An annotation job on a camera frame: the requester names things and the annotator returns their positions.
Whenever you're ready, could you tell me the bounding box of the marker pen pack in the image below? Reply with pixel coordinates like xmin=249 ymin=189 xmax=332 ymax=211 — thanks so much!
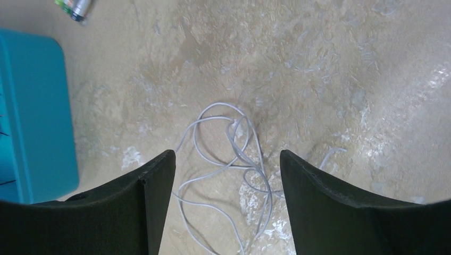
xmin=54 ymin=0 xmax=94 ymax=24

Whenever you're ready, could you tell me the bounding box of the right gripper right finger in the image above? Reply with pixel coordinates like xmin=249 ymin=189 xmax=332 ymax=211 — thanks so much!
xmin=280 ymin=150 xmax=450 ymax=254

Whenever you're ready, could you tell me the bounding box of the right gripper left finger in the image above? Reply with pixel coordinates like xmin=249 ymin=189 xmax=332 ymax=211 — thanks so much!
xmin=1 ymin=150 xmax=176 ymax=254

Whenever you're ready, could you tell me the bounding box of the light blue tray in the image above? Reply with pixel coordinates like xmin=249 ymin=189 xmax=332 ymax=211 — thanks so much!
xmin=1 ymin=29 xmax=79 ymax=204

